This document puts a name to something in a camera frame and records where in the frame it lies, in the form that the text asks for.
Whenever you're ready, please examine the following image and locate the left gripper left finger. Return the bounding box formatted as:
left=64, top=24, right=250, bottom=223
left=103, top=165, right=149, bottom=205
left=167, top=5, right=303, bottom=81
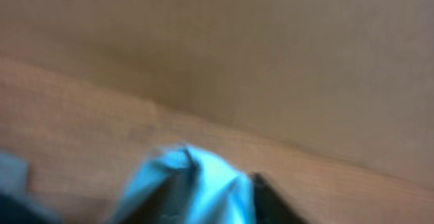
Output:
left=1, top=194, right=61, bottom=224

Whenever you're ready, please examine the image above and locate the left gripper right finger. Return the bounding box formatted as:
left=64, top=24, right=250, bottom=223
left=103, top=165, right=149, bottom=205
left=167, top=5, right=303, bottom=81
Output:
left=251, top=172, right=305, bottom=224

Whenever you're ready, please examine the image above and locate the light blue t-shirt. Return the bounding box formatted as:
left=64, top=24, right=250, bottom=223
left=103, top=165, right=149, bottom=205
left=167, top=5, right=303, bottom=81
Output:
left=1, top=145, right=256, bottom=224

